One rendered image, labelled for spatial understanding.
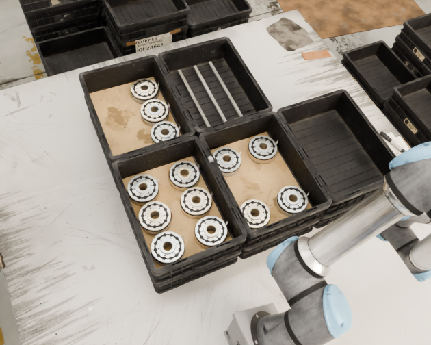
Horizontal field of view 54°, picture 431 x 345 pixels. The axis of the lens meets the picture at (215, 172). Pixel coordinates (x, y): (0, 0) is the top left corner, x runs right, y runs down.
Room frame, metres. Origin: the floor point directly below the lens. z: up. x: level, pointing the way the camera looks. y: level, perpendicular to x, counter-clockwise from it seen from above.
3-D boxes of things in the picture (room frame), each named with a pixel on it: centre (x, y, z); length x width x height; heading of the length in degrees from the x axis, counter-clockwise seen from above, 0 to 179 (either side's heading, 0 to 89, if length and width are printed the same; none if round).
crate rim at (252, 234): (0.75, -0.15, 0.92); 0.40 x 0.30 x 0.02; 32
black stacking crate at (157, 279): (0.59, 0.10, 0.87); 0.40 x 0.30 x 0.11; 32
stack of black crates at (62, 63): (1.67, 0.84, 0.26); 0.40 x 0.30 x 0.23; 123
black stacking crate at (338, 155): (0.91, -0.41, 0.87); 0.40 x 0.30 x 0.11; 32
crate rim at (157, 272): (0.59, 0.10, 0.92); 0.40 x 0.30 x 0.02; 32
